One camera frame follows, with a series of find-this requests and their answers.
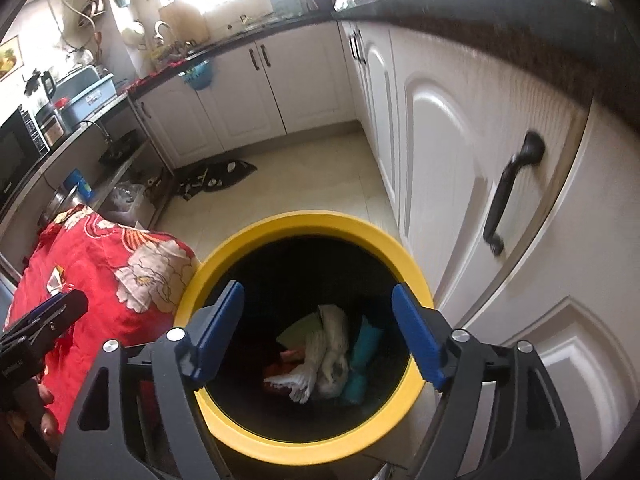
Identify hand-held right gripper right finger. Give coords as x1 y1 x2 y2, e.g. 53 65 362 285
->
391 284 583 480

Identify steel shelf rack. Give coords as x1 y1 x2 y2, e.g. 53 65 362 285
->
0 92 176 271

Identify black blender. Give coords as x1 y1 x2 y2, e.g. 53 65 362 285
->
25 70 66 141

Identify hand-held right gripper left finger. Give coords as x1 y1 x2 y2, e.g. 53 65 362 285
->
55 280 246 480

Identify blue scrubbing cloth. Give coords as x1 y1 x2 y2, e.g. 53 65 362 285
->
340 317 386 406

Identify red floral tablecloth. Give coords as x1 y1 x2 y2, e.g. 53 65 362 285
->
5 205 201 436

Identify black frying pan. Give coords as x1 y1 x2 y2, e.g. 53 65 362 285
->
100 132 141 163

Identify steel cooking pot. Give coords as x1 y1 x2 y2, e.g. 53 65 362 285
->
40 185 81 226

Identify wooden cutting board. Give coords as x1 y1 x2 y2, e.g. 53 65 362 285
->
159 0 211 43

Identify blue canister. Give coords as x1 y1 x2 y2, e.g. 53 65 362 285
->
65 169 96 206

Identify red snack wrapper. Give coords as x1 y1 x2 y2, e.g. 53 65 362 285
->
262 347 306 391

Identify round white hanging lid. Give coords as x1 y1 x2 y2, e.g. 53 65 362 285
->
122 20 148 51

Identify white printed paper wrapper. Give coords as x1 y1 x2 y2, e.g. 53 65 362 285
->
310 305 351 396

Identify framed fruit picture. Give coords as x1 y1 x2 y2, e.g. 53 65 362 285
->
0 35 23 81

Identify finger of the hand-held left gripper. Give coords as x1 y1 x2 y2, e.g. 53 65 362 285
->
15 290 90 361
5 296 67 332

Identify dark floor mat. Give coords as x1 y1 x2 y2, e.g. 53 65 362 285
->
175 159 258 201

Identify person's left hand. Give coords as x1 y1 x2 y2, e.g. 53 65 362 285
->
35 385 65 443

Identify white kitchen cabinets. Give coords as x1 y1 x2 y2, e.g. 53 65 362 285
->
132 22 640 480

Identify blue dish bin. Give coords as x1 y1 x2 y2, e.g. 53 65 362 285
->
55 65 118 126

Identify yellow-rimmed trash bin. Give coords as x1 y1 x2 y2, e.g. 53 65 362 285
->
171 211 437 467

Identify green sponge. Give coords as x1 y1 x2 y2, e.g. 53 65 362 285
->
276 312 321 348

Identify black microwave oven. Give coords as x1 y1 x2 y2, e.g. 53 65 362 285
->
0 105 51 211

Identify blue hanging basket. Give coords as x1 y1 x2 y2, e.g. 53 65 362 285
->
180 60 221 92

